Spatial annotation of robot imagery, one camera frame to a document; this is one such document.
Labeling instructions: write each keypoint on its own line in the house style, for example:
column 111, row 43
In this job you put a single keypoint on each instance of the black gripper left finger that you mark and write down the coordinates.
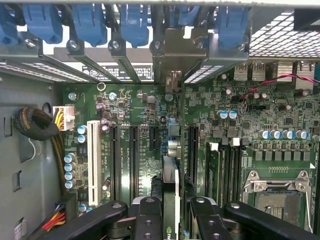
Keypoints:
column 147, row 222

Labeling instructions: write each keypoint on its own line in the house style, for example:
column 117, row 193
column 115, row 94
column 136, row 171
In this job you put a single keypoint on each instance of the white PCI expansion slot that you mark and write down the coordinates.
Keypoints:
column 94, row 160

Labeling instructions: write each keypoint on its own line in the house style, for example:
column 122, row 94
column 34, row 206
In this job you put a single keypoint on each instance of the green motherboard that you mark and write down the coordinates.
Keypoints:
column 150, row 105

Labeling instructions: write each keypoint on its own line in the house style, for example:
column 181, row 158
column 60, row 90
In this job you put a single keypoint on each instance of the open grey PC case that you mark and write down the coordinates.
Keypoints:
column 25, row 150

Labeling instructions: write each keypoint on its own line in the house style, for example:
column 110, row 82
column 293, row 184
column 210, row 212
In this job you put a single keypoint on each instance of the installed green RAM stick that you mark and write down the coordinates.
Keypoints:
column 212, row 175

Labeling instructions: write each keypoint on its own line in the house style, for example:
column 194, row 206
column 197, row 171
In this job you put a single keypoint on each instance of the white power connector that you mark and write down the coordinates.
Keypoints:
column 67, row 117

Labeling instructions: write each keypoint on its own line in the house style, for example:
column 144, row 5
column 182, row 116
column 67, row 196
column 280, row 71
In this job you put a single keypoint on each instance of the blue slot latch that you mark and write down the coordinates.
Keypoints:
column 42, row 25
column 135, row 25
column 187, row 15
column 88, row 25
column 231, row 25
column 7, row 27

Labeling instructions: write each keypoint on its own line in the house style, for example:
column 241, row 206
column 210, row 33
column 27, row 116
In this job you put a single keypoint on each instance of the CPU socket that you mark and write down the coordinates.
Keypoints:
column 277, row 200

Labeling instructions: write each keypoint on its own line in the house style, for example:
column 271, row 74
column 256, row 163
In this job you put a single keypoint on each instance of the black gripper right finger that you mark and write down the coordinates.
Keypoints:
column 210, row 222

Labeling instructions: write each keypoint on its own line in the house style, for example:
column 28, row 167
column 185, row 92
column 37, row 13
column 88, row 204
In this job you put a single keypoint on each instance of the short PCIe expansion slot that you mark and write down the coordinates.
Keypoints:
column 153, row 137

